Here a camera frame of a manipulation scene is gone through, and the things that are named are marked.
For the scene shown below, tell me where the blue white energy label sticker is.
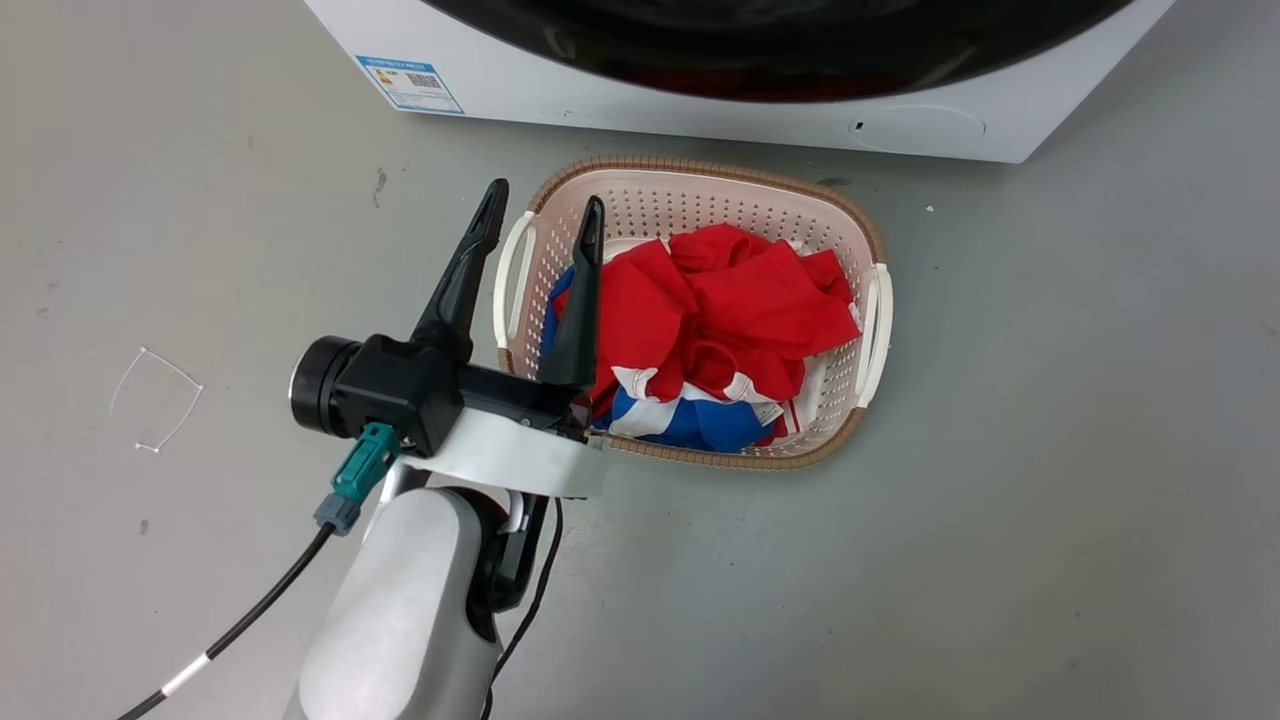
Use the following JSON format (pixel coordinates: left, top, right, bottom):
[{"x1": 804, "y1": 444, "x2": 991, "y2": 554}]
[{"x1": 355, "y1": 55, "x2": 466, "y2": 116}]

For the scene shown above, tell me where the dark glass washing machine door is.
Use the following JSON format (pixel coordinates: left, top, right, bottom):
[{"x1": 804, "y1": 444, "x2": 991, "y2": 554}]
[{"x1": 420, "y1": 0, "x2": 1137, "y2": 105}]

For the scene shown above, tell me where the beige perforated laundry basket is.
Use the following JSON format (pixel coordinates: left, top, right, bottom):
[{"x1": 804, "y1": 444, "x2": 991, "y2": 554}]
[{"x1": 493, "y1": 155, "x2": 894, "y2": 471}]

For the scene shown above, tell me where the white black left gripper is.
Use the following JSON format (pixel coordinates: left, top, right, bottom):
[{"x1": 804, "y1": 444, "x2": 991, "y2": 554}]
[{"x1": 400, "y1": 178, "x2": 612, "y2": 501}]

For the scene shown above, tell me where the thin black cable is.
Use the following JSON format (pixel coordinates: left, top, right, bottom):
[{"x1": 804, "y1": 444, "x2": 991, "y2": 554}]
[{"x1": 478, "y1": 496, "x2": 564, "y2": 720}]

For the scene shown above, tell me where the white washing machine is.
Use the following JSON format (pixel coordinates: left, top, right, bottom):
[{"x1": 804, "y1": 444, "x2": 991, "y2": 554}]
[{"x1": 303, "y1": 0, "x2": 1179, "y2": 165}]

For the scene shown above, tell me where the white thin wire loop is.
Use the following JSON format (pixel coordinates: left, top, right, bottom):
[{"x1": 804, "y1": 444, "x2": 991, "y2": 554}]
[{"x1": 108, "y1": 346, "x2": 206, "y2": 455}]

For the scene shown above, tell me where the red garment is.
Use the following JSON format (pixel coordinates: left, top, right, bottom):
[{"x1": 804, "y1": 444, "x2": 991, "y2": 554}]
[{"x1": 553, "y1": 223, "x2": 863, "y2": 447}]

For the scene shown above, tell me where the black cable with teal plug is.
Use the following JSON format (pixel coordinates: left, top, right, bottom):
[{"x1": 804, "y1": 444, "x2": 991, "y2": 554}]
[{"x1": 117, "y1": 421, "x2": 403, "y2": 720}]

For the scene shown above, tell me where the round white filter cover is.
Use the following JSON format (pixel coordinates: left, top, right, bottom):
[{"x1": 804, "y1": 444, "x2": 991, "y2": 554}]
[{"x1": 849, "y1": 105, "x2": 987, "y2": 157}]

